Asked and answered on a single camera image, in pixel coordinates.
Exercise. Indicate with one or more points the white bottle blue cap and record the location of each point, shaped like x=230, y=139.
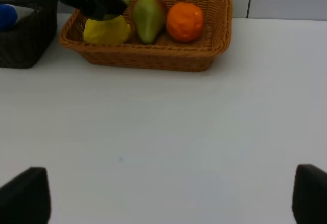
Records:
x=11, y=14

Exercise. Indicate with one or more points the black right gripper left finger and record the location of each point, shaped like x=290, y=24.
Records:
x=26, y=198

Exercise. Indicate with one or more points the green red pear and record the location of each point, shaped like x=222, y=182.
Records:
x=149, y=18

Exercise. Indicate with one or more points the orange wicker basket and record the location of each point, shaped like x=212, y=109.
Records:
x=165, y=54

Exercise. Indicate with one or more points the yellow lemon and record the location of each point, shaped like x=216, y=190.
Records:
x=114, y=31

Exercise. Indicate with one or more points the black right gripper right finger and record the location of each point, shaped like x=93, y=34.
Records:
x=309, y=195

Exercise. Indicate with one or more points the dark brown wicker basket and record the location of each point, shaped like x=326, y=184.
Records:
x=23, y=44

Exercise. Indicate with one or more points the orange fruit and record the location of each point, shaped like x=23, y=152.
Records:
x=185, y=22

